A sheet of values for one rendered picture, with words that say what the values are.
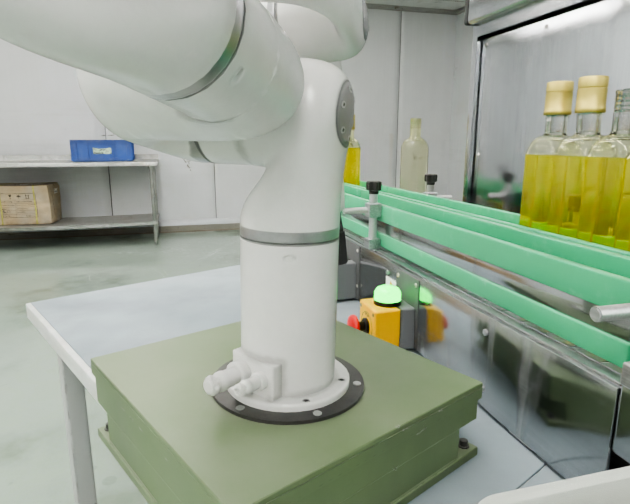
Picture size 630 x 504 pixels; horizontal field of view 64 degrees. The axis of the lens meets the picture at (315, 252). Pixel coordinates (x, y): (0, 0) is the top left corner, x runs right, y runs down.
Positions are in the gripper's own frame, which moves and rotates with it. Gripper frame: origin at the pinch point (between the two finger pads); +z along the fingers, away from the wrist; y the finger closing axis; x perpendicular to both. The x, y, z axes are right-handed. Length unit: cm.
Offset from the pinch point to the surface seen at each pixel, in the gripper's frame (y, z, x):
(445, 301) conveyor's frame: -3.3, 10.4, 15.7
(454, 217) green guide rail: -19.1, 1.8, 23.0
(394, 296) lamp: -12.4, 11.9, 10.3
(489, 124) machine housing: -48, -12, 42
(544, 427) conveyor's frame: 17.4, 17.8, 18.9
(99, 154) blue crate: -475, -19, -188
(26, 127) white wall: -522, -57, -275
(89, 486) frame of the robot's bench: -40, 57, -57
